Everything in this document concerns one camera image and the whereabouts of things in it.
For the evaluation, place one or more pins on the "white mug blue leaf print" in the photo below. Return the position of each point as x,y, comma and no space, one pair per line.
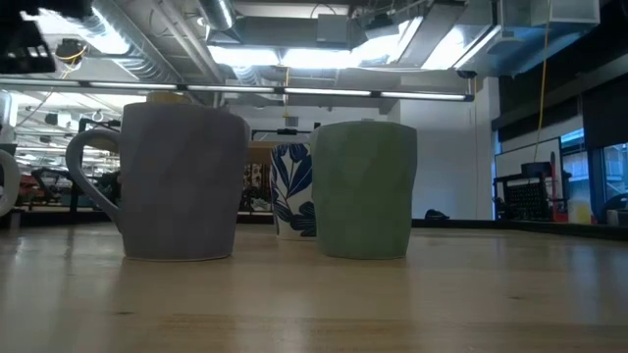
292,196

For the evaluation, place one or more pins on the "purple faceted mug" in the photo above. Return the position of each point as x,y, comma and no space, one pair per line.
181,186

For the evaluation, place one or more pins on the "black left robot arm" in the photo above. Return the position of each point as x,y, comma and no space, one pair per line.
24,49

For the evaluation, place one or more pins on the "green faceted mug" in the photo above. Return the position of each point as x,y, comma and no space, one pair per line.
363,191

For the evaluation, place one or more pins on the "long ceiling light strip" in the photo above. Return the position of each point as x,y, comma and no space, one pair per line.
324,91

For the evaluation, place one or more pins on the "black bag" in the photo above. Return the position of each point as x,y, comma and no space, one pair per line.
435,215

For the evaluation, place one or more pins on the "yellow container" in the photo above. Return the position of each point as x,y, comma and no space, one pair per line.
580,213

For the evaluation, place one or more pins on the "small white cup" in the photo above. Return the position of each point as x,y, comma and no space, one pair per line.
612,217

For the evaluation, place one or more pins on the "silver spiral air duct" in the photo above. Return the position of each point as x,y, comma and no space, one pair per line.
218,12
137,49

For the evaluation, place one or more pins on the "black aluminium table frame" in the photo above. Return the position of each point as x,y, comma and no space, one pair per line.
539,228

